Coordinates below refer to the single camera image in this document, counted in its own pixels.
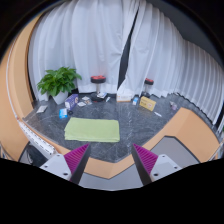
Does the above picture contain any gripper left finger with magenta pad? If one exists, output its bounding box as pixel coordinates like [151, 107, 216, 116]
[41, 143, 91, 184]

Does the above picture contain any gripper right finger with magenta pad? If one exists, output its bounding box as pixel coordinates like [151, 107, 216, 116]
[132, 144, 181, 185]

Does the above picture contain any green folded towel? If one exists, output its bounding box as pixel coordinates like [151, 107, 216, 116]
[64, 117, 120, 142]

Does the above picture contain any small blue box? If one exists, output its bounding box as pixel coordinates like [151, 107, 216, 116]
[59, 108, 68, 119]

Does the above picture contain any white paper sheet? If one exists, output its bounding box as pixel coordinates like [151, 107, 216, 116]
[36, 105, 48, 113]

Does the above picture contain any small pink object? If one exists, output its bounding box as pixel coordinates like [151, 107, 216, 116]
[170, 101, 177, 110]

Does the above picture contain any yellow cardboard box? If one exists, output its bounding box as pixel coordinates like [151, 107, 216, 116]
[140, 96, 156, 111]

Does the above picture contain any purple and white box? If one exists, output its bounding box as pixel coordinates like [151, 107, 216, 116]
[65, 94, 78, 110]

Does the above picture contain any white plant pot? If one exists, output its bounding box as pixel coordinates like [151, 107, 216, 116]
[53, 92, 68, 105]

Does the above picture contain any scattered booklets pile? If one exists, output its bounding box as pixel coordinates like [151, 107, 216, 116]
[78, 96, 92, 107]

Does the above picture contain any small blue white carton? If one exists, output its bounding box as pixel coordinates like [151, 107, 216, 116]
[132, 97, 139, 105]

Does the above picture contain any beige flat box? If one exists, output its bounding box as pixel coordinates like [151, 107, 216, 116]
[116, 94, 132, 102]

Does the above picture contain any right red-topped stool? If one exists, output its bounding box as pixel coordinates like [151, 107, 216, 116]
[142, 78, 154, 97]

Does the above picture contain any red-topped stool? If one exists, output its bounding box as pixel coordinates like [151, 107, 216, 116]
[142, 78, 154, 97]
[90, 75, 106, 102]

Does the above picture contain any green potted plant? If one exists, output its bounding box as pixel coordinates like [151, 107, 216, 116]
[37, 67, 82, 97]

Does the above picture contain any left red-topped stool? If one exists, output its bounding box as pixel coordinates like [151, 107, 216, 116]
[90, 75, 106, 102]

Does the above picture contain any right white curtain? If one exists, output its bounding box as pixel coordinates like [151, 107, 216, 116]
[117, 0, 224, 122]

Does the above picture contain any white curtain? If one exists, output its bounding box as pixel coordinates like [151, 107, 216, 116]
[28, 0, 140, 94]
[117, 0, 224, 122]

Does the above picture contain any left white curtain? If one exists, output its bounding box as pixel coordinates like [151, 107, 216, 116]
[28, 0, 140, 94]

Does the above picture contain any white slatted rail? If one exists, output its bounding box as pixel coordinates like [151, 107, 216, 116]
[17, 119, 58, 157]

